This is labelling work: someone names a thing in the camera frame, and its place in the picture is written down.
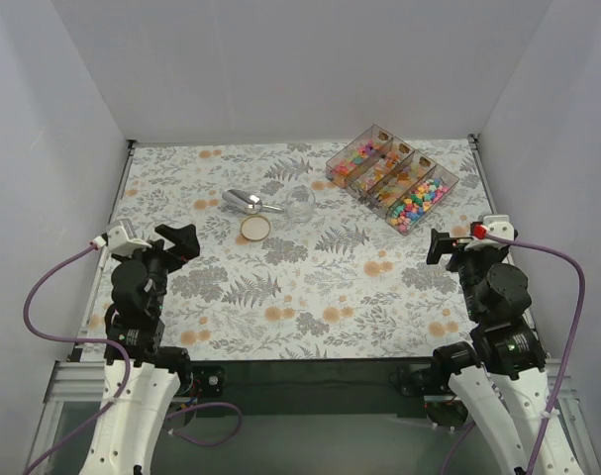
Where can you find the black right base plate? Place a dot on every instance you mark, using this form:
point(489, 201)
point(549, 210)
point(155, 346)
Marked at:
point(416, 380)

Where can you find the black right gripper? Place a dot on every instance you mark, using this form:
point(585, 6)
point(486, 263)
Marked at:
point(451, 250)

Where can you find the aluminium frame rail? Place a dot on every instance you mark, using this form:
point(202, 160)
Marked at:
point(287, 387)

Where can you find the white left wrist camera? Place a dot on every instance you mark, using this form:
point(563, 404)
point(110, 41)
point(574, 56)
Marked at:
point(120, 239)

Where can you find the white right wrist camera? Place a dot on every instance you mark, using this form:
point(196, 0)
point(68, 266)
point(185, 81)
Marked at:
point(489, 231)

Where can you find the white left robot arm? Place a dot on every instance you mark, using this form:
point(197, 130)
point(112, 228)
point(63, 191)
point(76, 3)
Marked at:
point(141, 376)

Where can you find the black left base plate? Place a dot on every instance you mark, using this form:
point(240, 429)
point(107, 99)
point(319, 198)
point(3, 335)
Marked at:
point(202, 381)

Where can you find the clear glass jar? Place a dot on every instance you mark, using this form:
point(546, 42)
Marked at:
point(300, 204)

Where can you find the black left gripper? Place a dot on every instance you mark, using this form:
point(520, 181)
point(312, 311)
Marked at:
point(168, 250)

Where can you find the silver metal scoop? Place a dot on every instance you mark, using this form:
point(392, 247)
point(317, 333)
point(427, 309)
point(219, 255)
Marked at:
point(249, 203)

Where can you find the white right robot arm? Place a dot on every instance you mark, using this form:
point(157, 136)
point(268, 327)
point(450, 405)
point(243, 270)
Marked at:
point(501, 375)

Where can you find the clear divided candy box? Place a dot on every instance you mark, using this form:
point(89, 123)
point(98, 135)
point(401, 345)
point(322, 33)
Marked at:
point(392, 178)

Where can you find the round wooden jar lid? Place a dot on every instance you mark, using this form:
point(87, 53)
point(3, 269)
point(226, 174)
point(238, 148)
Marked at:
point(255, 228)

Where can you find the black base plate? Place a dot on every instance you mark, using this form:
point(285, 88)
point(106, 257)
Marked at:
point(416, 380)
point(202, 381)

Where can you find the floral patterned table mat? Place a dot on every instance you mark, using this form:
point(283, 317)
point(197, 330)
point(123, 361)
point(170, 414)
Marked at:
point(342, 285)

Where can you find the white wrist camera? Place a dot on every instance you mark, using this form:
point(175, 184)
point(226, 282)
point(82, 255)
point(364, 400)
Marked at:
point(120, 239)
point(489, 231)

